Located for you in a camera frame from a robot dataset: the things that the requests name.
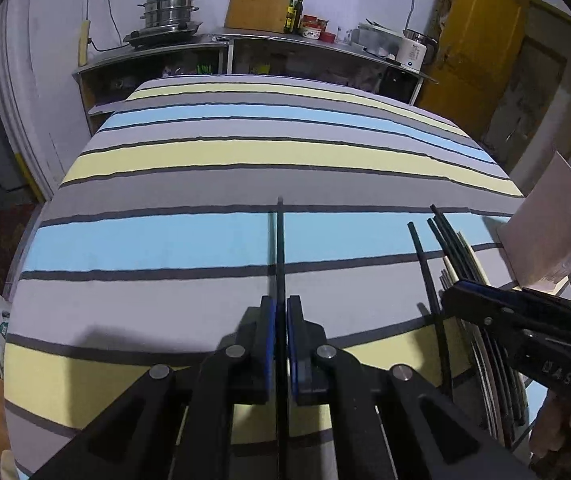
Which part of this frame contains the black chopstick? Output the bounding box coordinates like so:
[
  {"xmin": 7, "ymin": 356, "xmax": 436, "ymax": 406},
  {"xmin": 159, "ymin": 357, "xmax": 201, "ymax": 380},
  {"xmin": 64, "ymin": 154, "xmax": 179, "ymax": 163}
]
[
  {"xmin": 430, "ymin": 205, "xmax": 528, "ymax": 427},
  {"xmin": 275, "ymin": 197, "xmax": 289, "ymax": 480},
  {"xmin": 407, "ymin": 221, "xmax": 453, "ymax": 400}
]

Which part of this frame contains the pink plastic utensil basket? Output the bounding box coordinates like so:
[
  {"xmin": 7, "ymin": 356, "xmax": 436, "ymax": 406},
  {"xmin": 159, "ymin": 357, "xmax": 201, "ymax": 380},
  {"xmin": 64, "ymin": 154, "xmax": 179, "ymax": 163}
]
[{"xmin": 498, "ymin": 154, "xmax": 571, "ymax": 290}]

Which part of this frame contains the metal kitchen shelf counter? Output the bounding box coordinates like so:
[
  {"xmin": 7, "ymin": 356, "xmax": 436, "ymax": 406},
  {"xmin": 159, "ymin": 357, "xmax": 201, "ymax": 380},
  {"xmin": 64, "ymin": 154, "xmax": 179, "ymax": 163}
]
[{"xmin": 73, "ymin": 29, "xmax": 434, "ymax": 132}]

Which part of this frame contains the person's right hand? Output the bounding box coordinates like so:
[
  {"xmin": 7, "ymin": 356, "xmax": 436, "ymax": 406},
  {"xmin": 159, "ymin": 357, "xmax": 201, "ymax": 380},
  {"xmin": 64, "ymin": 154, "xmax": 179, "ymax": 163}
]
[{"xmin": 528, "ymin": 390, "xmax": 571, "ymax": 458}]

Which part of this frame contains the black chopstick in bundle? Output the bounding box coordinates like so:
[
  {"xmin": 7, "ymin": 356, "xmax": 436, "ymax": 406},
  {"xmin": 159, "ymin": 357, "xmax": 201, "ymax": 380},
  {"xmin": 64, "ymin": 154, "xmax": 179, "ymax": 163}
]
[{"xmin": 430, "ymin": 205, "xmax": 528, "ymax": 427}]

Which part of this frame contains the black chopstick on table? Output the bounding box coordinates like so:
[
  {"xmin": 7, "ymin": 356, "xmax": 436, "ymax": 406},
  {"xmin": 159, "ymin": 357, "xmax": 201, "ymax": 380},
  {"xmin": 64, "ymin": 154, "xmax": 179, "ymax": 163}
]
[{"xmin": 407, "ymin": 221, "xmax": 453, "ymax": 400}]

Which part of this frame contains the striped tablecloth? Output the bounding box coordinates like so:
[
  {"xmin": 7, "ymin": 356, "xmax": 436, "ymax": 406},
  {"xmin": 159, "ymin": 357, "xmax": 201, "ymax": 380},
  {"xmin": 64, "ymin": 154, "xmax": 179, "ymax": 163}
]
[{"xmin": 4, "ymin": 75, "xmax": 523, "ymax": 478}]

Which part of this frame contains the white electric kettle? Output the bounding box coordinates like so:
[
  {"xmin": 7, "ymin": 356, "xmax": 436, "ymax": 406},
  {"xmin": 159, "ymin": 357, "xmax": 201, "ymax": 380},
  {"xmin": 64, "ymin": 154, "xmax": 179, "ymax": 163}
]
[{"xmin": 396, "ymin": 29, "xmax": 438, "ymax": 72}]

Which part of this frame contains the yellow wooden door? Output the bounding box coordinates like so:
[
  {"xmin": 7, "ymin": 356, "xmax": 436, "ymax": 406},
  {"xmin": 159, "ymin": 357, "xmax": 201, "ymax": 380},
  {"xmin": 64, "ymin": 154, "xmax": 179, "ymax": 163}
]
[{"xmin": 417, "ymin": 0, "xmax": 528, "ymax": 139}]

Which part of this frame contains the white dish rack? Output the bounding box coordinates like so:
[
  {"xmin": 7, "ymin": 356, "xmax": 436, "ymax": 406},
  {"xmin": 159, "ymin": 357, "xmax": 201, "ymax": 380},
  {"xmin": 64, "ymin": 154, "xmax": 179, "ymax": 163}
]
[{"xmin": 351, "ymin": 21, "xmax": 405, "ymax": 60}]

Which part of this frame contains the red lidded jar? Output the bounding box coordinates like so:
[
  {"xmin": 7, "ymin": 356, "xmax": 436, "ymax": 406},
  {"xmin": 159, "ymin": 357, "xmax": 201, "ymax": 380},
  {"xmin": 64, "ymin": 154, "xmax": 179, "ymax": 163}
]
[{"xmin": 299, "ymin": 14, "xmax": 319, "ymax": 38}]

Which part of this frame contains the black induction cooktop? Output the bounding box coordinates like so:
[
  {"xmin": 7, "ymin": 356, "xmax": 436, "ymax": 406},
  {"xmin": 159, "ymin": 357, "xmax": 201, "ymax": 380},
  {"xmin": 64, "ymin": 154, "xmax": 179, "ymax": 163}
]
[{"xmin": 124, "ymin": 21, "xmax": 201, "ymax": 49}]

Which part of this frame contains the dark oil bottle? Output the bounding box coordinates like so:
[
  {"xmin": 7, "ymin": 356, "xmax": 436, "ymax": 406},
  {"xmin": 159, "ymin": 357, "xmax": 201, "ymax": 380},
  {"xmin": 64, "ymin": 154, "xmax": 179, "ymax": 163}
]
[{"xmin": 292, "ymin": 0, "xmax": 304, "ymax": 34}]

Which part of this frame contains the stainless steel steamer pot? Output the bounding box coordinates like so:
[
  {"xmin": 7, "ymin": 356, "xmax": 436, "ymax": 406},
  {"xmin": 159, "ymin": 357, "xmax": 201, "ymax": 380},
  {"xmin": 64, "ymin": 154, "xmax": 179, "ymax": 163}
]
[{"xmin": 139, "ymin": 0, "xmax": 199, "ymax": 28}]

